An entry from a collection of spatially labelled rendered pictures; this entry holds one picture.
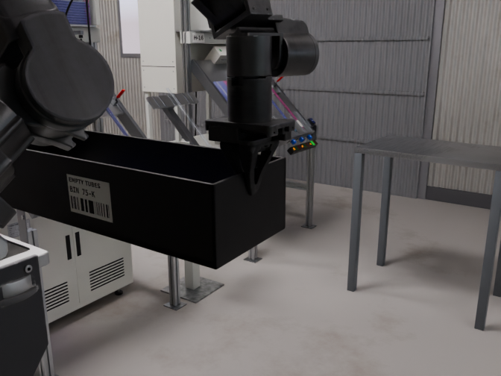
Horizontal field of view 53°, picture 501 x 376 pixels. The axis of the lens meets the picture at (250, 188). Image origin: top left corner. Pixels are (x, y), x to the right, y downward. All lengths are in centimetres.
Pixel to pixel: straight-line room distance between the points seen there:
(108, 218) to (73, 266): 178
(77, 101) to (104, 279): 225
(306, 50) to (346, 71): 405
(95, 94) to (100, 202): 31
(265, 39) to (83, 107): 25
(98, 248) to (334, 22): 308
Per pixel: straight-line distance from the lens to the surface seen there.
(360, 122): 470
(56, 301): 253
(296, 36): 67
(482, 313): 264
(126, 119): 252
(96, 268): 262
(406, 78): 453
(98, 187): 75
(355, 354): 233
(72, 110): 46
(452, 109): 451
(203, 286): 283
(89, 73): 48
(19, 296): 64
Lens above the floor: 128
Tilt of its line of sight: 16 degrees down
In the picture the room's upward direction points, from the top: straight up
